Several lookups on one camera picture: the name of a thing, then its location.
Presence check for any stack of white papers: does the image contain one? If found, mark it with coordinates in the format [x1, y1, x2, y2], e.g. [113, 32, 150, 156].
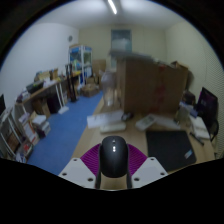
[189, 114, 211, 140]

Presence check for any ceiling light tube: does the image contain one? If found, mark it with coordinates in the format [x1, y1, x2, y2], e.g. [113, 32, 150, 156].
[106, 0, 119, 16]

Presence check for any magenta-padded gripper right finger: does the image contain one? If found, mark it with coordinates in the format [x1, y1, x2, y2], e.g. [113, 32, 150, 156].
[126, 143, 169, 190]

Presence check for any black pen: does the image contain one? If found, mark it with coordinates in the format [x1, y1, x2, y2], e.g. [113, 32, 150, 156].
[189, 131, 205, 147]

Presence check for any white remote control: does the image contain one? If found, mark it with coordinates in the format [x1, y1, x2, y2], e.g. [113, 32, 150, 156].
[134, 114, 157, 132]

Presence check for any large brown cardboard box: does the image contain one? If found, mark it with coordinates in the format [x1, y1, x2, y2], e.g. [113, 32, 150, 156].
[115, 54, 190, 116]

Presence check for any open cardboard box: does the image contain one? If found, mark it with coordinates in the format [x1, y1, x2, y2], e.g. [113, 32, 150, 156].
[81, 83, 100, 98]

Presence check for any blue-framed glass cabinet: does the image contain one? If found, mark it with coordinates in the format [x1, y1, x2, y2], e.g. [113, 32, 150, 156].
[68, 44, 94, 82]

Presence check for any black mouse pad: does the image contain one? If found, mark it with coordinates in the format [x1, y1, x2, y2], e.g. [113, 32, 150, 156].
[145, 129, 198, 173]

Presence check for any black computer mouse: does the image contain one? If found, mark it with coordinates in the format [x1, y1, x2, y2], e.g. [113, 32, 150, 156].
[98, 135, 130, 180]

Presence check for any white keyboard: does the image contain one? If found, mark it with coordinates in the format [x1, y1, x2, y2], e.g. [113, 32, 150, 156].
[99, 122, 127, 134]

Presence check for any black computer monitor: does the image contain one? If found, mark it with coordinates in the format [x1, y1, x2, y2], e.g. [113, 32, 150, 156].
[196, 86, 219, 128]

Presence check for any clear plastic bag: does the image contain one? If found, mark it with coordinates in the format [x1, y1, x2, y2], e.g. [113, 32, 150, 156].
[86, 110, 125, 130]

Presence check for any small black device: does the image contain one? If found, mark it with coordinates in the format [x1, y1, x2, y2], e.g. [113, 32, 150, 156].
[121, 112, 135, 122]

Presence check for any cluttered white shelf unit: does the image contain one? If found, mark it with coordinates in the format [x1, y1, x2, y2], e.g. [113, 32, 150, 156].
[0, 105, 35, 163]

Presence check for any grey window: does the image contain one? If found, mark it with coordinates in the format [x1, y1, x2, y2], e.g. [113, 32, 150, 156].
[110, 29, 133, 53]

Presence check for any long wooden side desk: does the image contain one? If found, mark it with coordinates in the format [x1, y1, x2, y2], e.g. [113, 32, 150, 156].
[15, 70, 83, 116]

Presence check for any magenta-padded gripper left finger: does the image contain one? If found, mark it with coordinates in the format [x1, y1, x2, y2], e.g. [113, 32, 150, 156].
[58, 143, 103, 190]

